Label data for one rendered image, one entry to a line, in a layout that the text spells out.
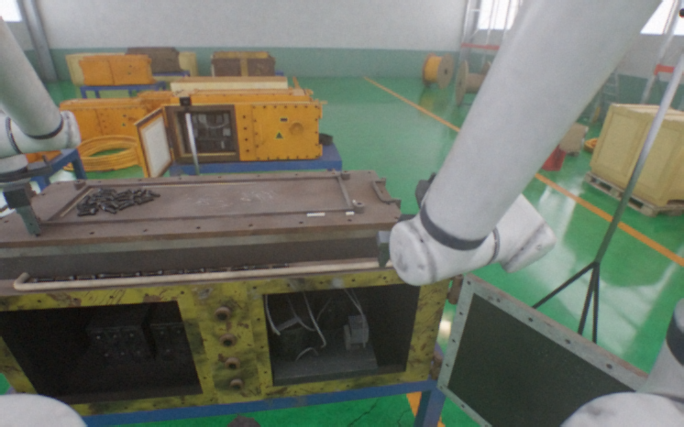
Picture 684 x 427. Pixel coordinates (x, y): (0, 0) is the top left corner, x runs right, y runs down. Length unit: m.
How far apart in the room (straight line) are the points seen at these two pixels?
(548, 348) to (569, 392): 0.13
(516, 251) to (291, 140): 3.30
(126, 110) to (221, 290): 6.41
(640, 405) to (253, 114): 3.51
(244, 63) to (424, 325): 8.66
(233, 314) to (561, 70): 1.06
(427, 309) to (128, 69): 9.47
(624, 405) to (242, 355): 1.12
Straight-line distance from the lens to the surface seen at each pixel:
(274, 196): 1.26
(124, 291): 1.19
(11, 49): 0.78
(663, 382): 0.47
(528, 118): 0.33
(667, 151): 5.55
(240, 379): 1.41
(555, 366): 1.18
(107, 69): 10.27
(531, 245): 0.53
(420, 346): 1.41
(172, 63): 12.55
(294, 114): 3.63
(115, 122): 7.48
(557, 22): 0.31
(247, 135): 3.72
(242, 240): 1.09
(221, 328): 1.22
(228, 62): 9.49
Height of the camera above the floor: 1.90
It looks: 28 degrees down
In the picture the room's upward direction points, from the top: 2 degrees clockwise
